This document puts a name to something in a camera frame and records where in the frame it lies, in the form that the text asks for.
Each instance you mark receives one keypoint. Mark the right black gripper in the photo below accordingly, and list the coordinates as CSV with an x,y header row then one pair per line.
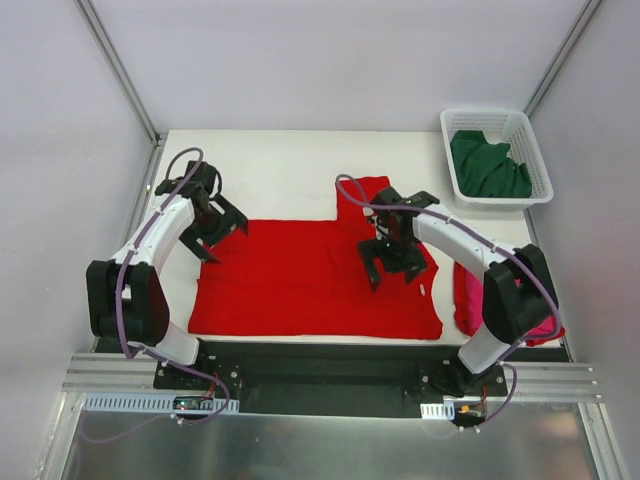
x,y
394,257

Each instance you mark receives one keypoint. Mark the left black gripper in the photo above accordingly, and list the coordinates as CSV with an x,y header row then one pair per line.
x,y
215,231

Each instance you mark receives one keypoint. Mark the red t shirt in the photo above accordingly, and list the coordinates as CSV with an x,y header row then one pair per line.
x,y
296,277
459,300

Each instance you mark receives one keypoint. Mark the white plastic basket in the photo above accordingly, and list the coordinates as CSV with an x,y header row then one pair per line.
x,y
499,126

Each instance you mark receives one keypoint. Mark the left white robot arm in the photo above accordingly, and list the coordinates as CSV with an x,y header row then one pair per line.
x,y
126,301

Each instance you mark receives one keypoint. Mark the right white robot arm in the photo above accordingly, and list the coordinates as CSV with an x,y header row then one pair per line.
x,y
518,293

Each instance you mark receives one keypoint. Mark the folded red t shirt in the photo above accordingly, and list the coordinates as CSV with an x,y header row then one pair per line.
x,y
459,300

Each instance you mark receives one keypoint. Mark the green t shirt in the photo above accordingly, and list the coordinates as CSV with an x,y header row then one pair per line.
x,y
486,170

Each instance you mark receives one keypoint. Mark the right white cable duct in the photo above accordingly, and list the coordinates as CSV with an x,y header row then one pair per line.
x,y
438,411

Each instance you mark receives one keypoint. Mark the white cable duct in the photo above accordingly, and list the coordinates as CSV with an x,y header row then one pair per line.
x,y
438,411
158,403

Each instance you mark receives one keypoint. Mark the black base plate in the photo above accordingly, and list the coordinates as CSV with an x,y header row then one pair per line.
x,y
380,381

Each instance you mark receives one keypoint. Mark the left white cable duct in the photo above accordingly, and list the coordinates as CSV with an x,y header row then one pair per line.
x,y
158,403

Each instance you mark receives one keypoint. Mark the aluminium rail frame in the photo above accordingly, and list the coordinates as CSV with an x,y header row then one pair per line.
x,y
565,431

